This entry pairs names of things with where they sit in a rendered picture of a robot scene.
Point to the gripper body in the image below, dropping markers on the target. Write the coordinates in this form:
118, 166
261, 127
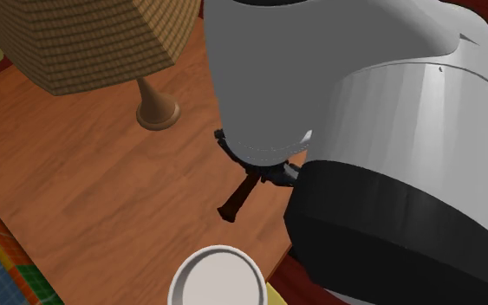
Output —
278, 175

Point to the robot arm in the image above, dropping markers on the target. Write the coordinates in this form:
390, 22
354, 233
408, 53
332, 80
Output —
353, 105

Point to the white round bowl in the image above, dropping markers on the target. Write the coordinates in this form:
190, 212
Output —
218, 283

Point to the wooden table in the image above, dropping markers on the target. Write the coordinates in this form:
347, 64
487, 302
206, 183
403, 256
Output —
78, 169

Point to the table lamp with wicker shade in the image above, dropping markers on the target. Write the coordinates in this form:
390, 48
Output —
83, 42

